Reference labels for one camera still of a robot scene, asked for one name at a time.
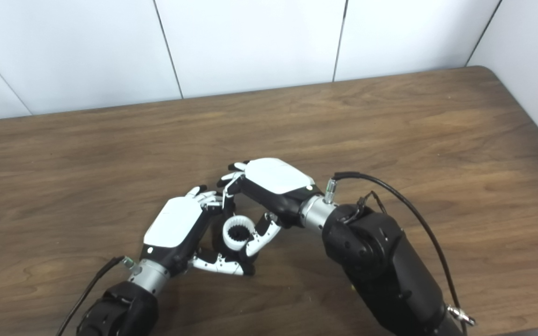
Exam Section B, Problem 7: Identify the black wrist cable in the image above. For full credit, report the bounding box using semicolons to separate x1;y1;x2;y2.
55;256;137;336
325;172;476;327

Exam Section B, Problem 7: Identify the white plastic ring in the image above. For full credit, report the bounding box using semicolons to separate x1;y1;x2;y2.
222;216;256;252

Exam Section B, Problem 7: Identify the black white robot left hand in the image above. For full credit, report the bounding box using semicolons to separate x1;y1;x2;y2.
139;186;256;277

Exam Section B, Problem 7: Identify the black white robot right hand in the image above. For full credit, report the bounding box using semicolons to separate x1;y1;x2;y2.
217;158;325;257

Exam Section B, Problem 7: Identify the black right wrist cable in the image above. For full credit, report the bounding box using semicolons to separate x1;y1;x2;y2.
325;172;476;327

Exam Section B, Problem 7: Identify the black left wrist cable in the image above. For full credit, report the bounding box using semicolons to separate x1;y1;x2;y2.
55;256;137;336

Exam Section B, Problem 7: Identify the round black plastic part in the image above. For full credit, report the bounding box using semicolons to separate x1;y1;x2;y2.
211;212;252;263

